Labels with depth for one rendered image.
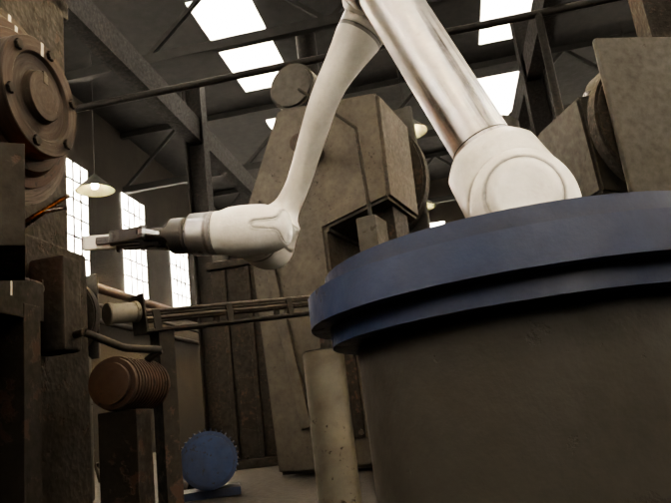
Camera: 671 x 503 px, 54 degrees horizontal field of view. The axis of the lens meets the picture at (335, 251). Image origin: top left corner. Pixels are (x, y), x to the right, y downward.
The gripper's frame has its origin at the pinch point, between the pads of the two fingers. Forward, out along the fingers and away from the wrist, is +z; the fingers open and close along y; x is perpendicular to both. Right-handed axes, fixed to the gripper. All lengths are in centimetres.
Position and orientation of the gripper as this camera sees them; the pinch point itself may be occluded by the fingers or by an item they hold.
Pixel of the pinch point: (99, 243)
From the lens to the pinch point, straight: 147.1
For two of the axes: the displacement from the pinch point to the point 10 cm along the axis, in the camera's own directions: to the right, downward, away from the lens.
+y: 1.8, 2.2, 9.6
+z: -9.8, 0.7, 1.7
